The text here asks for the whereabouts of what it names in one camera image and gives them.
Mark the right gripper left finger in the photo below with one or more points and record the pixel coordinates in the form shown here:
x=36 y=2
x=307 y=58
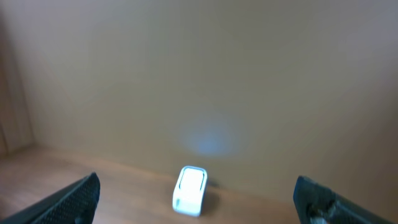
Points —
x=74 y=204

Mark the white barcode scanner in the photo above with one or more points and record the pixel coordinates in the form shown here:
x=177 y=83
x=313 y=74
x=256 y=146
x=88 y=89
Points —
x=189 y=191

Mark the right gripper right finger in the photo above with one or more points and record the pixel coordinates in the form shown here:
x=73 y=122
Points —
x=315 y=203

